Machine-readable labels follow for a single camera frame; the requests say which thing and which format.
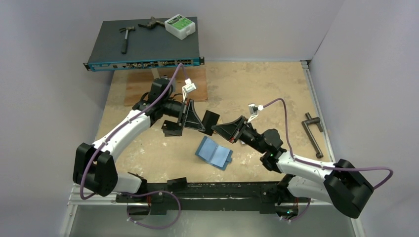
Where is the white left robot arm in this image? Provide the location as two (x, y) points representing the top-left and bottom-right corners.
(73, 78), (206, 202)

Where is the brown wooden board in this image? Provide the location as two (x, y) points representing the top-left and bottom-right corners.
(124, 67), (208, 107)

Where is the black handled hammer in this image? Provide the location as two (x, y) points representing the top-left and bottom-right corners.
(119, 26), (135, 54)

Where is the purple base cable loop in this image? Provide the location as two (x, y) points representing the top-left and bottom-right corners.
(126, 191), (182, 230)

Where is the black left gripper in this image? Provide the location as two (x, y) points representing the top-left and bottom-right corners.
(161, 98), (205, 131)

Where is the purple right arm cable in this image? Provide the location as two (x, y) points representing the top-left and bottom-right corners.
(261, 98), (393, 191)

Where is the black credit card stack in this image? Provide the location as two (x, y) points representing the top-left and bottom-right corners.
(162, 120), (183, 137)

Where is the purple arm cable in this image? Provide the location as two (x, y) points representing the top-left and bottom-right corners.
(261, 98), (393, 191)
(79, 63), (191, 200)

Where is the black block on base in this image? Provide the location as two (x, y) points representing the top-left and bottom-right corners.
(167, 177), (188, 192)

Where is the white green plastic box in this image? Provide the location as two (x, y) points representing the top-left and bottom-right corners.
(164, 14), (198, 40)

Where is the blue leather card holder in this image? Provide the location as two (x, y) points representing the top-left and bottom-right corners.
(195, 136), (233, 170)

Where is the grey metal pipe handle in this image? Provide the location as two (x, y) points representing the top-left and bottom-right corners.
(301, 113), (324, 159)

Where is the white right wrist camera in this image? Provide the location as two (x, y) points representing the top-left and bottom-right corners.
(248, 103), (264, 123)

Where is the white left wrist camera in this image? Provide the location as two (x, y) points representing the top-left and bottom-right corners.
(182, 78), (197, 102)

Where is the dark metal clamp tool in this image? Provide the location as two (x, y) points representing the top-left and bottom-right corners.
(137, 16), (165, 30)

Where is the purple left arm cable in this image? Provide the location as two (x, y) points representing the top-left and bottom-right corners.
(79, 63), (191, 200)

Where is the blue network switch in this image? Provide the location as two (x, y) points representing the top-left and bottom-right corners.
(84, 19), (205, 72)

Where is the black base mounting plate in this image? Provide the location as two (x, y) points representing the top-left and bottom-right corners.
(116, 181), (308, 218)

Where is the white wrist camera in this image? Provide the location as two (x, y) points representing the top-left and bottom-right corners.
(182, 78), (197, 102)
(248, 103), (264, 123)

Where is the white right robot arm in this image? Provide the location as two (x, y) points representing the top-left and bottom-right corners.
(211, 116), (374, 219)

